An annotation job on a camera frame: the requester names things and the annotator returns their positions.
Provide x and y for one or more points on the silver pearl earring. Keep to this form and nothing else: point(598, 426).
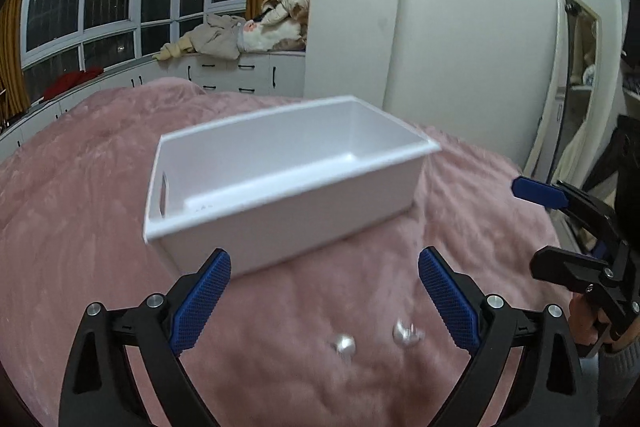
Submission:
point(344, 345)

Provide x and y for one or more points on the person's right hand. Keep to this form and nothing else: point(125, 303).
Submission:
point(583, 319)

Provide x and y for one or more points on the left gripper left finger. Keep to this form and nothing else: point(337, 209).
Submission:
point(99, 388)

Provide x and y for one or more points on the red cloth on sill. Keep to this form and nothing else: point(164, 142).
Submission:
point(71, 80)

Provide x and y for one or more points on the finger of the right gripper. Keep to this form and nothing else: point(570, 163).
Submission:
point(573, 271)
point(539, 193)

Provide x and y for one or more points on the pile of beige clothes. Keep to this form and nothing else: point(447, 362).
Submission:
point(281, 26)

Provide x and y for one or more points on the silver earring piece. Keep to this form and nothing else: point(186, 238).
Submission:
point(407, 335)

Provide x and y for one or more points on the white plastic storage box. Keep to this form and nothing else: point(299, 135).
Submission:
point(273, 184)

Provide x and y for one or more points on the standing wall mirror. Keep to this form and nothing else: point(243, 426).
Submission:
point(562, 127)

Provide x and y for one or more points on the white drawer cabinet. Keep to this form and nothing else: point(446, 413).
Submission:
point(272, 74)

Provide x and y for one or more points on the left mustard curtain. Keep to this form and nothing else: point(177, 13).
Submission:
point(14, 98)

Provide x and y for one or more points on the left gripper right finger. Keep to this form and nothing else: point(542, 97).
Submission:
point(548, 387)

